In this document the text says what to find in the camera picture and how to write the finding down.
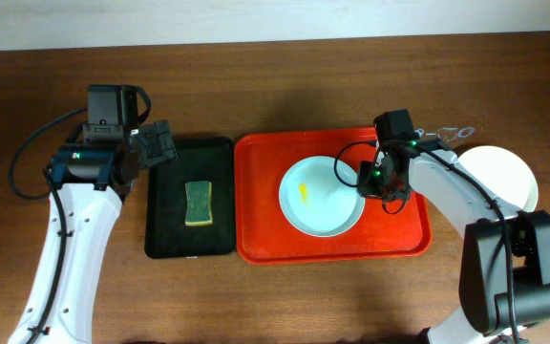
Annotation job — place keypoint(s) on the black plastic tray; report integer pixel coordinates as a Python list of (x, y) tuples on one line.
[(167, 235)]

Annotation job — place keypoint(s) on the red plastic tray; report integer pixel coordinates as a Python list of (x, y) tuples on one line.
[(266, 237)]

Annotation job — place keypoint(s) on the white plate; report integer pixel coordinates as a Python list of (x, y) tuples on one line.
[(504, 173)]

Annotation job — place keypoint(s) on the light blue plate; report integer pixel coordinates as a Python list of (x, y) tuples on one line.
[(317, 196)]

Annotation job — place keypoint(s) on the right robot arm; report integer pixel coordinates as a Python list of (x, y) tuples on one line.
[(504, 283)]

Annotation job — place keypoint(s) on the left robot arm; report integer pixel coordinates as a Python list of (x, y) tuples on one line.
[(82, 216)]

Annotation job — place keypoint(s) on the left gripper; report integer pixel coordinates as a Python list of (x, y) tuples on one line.
[(158, 143)]

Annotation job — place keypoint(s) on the green yellow sponge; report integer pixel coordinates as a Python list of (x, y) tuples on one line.
[(198, 203)]

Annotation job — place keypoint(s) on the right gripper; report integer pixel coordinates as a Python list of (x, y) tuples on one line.
[(365, 186)]

